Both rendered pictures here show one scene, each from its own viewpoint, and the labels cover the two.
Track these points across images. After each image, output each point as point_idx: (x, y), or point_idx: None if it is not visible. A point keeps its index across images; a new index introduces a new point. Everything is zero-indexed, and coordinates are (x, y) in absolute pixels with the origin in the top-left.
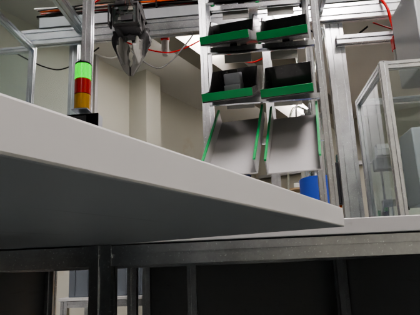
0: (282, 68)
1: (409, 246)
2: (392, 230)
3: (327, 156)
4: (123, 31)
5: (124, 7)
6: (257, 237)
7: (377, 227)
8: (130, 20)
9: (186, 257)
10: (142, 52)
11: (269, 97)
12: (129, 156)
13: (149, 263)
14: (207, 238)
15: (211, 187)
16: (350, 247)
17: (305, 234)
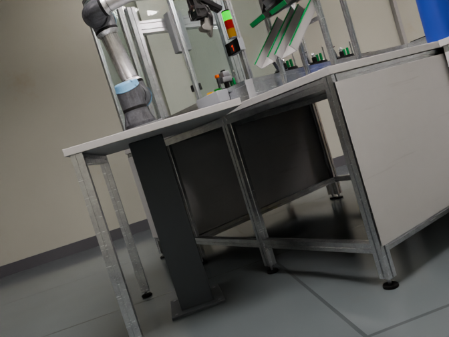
0: None
1: (307, 91)
2: (297, 86)
3: (321, 29)
4: (200, 18)
5: (192, 11)
6: (258, 101)
7: (292, 86)
8: (196, 16)
9: (244, 116)
10: (210, 23)
11: (274, 13)
12: (116, 137)
13: (235, 120)
14: (245, 106)
15: (142, 131)
16: (290, 97)
17: (271, 96)
